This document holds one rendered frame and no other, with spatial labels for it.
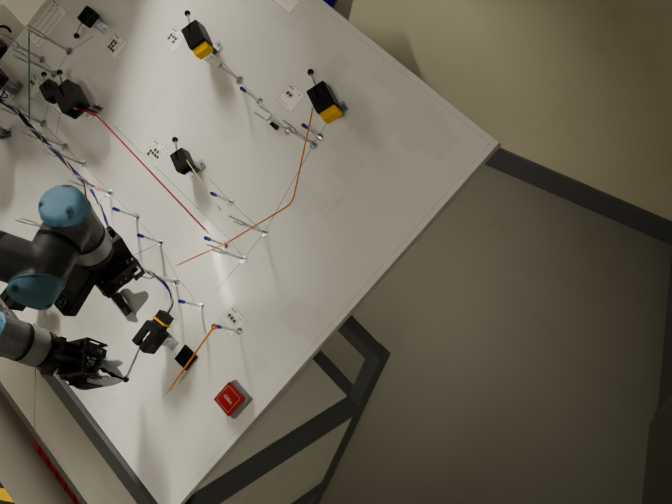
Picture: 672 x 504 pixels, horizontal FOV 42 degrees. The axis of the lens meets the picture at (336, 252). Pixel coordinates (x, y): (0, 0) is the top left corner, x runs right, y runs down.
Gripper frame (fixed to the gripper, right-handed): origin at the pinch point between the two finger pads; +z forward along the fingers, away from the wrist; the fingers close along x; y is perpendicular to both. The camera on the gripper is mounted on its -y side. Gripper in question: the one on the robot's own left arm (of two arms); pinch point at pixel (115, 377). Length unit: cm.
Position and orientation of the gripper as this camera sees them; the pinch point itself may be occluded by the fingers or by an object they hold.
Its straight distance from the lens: 189.6
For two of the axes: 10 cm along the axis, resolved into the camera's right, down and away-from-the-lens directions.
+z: 6.0, 3.7, 7.1
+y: 8.0, -2.1, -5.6
